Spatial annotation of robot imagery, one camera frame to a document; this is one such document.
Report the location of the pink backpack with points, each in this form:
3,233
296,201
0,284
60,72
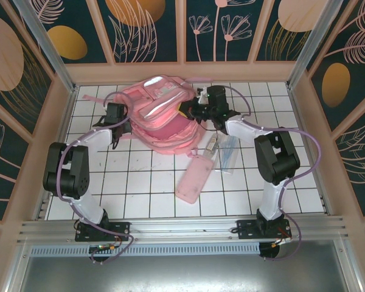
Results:
167,134

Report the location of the right aluminium corner post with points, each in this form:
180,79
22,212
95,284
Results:
310,45

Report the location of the small circuit board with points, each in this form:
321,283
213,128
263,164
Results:
102,248

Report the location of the right aluminium side rail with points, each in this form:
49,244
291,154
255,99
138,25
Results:
301,121

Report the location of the grey metal sheet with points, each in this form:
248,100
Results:
182,273

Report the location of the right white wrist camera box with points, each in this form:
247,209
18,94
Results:
203,90

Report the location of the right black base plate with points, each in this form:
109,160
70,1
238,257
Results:
244,228

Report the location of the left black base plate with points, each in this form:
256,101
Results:
121,228

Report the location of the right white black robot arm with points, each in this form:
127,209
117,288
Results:
276,158

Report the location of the aluminium corner post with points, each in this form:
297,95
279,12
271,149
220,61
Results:
310,45
48,51

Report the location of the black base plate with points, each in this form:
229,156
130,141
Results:
244,228
121,228

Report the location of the clear bag of blue pens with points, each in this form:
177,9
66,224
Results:
228,155

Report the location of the aluminium mounting rail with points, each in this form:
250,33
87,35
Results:
185,228

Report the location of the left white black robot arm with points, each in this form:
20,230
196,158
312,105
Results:
67,170

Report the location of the clear packaged small item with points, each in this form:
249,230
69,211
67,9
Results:
212,145

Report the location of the left aluminium corner post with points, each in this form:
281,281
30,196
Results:
48,51

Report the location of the pink pencil case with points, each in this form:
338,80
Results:
194,179

